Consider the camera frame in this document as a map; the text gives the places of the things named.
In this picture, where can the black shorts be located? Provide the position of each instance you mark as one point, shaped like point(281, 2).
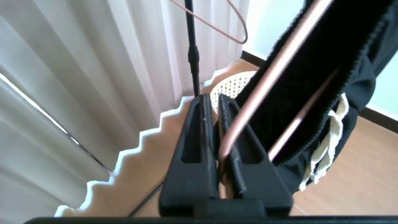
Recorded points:
point(326, 56)

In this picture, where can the black clothes rack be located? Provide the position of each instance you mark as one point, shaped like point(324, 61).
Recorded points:
point(192, 56)

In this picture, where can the pink clothes hanger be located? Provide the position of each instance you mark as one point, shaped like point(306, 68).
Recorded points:
point(273, 68)
point(217, 29)

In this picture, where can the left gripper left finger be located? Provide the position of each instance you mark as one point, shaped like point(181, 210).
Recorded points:
point(186, 183)

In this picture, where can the white laundry basket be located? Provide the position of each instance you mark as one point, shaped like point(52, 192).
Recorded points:
point(233, 85)

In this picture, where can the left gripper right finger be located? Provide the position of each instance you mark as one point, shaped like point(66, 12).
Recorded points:
point(261, 183)

